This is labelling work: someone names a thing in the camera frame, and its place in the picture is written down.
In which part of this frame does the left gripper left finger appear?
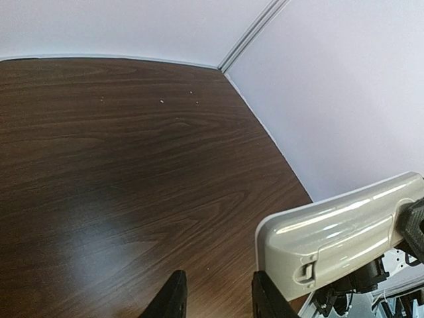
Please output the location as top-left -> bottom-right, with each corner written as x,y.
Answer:
139,270 -> 187,318

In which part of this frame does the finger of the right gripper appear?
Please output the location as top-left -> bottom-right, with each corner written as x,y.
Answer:
396,198 -> 423,262

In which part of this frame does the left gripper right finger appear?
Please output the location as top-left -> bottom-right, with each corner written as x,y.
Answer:
252,271 -> 298,318

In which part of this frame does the white remote control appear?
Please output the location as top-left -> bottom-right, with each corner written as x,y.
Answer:
255,172 -> 423,301

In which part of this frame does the right aluminium corner post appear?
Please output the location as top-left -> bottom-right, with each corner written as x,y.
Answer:
217,0 -> 290,74

